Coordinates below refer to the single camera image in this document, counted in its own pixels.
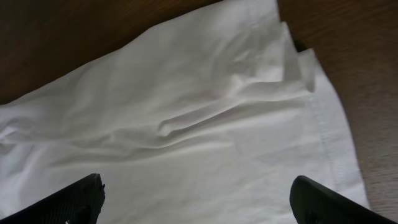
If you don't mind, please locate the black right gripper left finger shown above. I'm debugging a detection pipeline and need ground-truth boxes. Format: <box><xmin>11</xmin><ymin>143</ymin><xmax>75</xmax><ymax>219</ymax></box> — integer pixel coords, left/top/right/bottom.
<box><xmin>1</xmin><ymin>174</ymin><xmax>105</xmax><ymax>224</ymax></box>

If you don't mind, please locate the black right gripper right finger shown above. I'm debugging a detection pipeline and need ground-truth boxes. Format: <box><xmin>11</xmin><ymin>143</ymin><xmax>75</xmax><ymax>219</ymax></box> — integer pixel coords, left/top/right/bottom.
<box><xmin>289</xmin><ymin>175</ymin><xmax>397</xmax><ymax>224</ymax></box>

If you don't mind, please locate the white graphic t-shirt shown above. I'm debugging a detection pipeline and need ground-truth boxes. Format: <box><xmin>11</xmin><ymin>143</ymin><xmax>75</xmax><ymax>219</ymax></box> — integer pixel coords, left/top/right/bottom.
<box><xmin>1</xmin><ymin>0</ymin><xmax>368</xmax><ymax>223</ymax></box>

